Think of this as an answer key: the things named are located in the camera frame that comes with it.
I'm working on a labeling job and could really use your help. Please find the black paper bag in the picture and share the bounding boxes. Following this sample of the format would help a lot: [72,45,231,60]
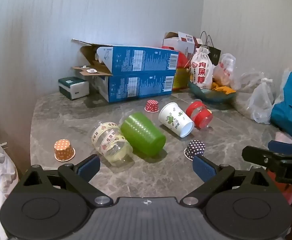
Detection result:
[198,31,222,65]

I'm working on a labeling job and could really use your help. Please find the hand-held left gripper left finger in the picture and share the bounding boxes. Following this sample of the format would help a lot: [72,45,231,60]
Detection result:
[23,154,113,207]

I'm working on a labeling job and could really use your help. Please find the green white tissue box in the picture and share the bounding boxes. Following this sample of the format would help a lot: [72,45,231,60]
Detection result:
[58,76,90,101]

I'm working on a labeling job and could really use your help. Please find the orange polka dot paper liner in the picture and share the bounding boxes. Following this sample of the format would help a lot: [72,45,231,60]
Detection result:
[54,139,76,162]

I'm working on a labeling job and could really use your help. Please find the blue cardboard box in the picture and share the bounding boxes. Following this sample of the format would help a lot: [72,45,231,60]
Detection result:
[71,66,178,103]

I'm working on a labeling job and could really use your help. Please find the clear cup with red sleeve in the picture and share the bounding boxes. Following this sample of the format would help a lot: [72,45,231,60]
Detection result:
[185,99,213,130]

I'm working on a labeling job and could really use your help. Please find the clear cup with patterned tape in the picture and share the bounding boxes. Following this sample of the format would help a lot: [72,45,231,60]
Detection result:
[91,121,134,167]

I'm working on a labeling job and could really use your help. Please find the blue shopping bag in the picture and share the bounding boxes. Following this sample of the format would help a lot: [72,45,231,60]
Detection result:
[270,71,292,138]

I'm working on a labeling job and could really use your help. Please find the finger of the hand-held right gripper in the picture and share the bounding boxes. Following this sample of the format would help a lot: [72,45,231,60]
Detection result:
[242,146,287,167]
[268,140,292,155]

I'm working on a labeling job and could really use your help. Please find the clear plastic bag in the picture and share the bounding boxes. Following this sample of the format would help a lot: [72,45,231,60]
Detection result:
[233,71,275,124]

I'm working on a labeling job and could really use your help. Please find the white paper cup green print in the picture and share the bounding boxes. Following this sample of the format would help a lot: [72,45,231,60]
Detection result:
[158,102,195,138]

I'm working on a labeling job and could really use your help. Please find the pink cloth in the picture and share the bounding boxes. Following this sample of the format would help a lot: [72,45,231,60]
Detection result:
[266,166,292,205]

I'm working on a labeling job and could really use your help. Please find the red white cardboard carton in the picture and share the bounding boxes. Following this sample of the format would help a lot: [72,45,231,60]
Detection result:
[163,31,204,55]

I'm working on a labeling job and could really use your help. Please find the blue cardboard box open flaps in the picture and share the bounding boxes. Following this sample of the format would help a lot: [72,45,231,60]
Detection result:
[72,38,180,77]

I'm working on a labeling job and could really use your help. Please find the dark polka dot paper liner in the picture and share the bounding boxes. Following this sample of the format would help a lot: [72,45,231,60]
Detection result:
[184,140,206,160]

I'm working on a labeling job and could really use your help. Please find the teal bowl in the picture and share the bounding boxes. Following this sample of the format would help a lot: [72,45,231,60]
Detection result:
[188,81,237,103]

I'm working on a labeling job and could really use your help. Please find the red polka dot paper liner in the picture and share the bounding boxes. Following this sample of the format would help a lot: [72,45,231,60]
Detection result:
[144,99,160,113]

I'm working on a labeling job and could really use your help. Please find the white plastic bag red print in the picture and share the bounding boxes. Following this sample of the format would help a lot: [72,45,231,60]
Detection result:
[212,53,237,88]

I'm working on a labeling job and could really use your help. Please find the green plastic cup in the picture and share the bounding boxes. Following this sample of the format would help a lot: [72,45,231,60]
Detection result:
[120,112,167,157]

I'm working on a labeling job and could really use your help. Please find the white drawstring cloth bag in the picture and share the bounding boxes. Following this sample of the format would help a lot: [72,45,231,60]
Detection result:
[190,46,215,90]

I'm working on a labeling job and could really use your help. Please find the yellow red box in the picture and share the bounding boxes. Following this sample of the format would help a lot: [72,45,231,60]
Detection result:
[172,52,194,92]

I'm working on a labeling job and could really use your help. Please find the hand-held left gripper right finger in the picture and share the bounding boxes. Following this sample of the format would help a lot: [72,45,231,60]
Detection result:
[180,155,272,207]

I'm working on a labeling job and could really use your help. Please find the orange snack packet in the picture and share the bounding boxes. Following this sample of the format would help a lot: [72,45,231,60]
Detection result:
[210,81,237,95]

